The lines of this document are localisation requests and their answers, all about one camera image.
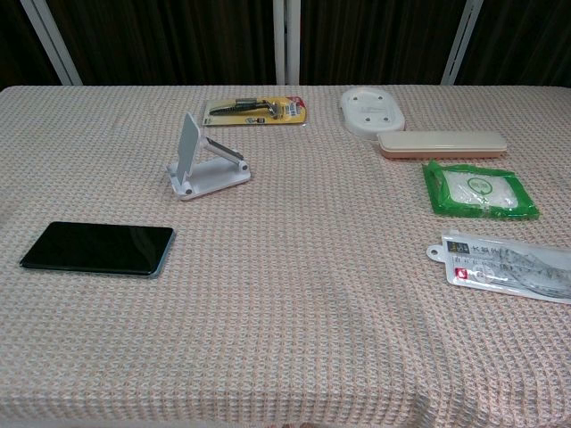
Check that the razor in yellow blister pack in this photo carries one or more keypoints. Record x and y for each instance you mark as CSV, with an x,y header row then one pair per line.
x,y
254,111

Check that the dark pleated curtain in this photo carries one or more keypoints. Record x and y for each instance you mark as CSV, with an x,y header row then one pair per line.
x,y
169,40

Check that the white folding phone stand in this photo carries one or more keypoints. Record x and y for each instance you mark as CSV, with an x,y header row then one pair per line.
x,y
209,178

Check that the white upright frame post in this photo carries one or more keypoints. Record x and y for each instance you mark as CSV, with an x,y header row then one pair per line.
x,y
285,42

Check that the pink waffle tablecloth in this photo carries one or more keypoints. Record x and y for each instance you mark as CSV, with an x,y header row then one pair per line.
x,y
285,276

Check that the green plastic packet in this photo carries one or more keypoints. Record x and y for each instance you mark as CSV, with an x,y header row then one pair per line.
x,y
477,191

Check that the clear packaged ruler set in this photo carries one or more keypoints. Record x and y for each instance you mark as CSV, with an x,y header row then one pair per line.
x,y
490,267

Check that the white oval plastic dish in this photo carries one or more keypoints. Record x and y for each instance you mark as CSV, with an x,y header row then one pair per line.
x,y
370,112

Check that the beige long plastic case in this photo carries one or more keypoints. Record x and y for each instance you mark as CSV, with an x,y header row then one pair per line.
x,y
441,142

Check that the white slanted frame post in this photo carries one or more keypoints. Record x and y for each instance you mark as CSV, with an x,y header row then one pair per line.
x,y
51,42
461,42

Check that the black smartphone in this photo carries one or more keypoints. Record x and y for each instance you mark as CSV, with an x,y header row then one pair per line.
x,y
98,248

